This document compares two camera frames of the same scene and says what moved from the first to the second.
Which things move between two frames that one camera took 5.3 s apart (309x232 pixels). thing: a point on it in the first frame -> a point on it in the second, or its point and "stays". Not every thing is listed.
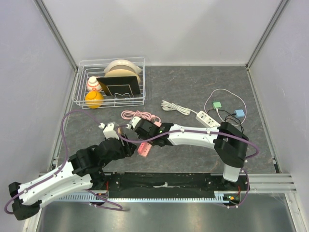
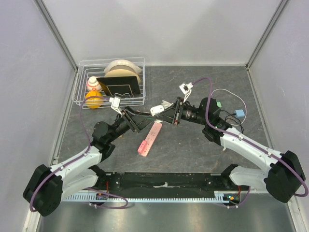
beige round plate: x=120 y=73 stays
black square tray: x=120 y=85 stays
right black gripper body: x=151 y=141 -> x=187 y=112
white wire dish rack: x=110 y=82 stays
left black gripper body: x=124 y=152 -> x=122 y=125
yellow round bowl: x=94 y=99 stays
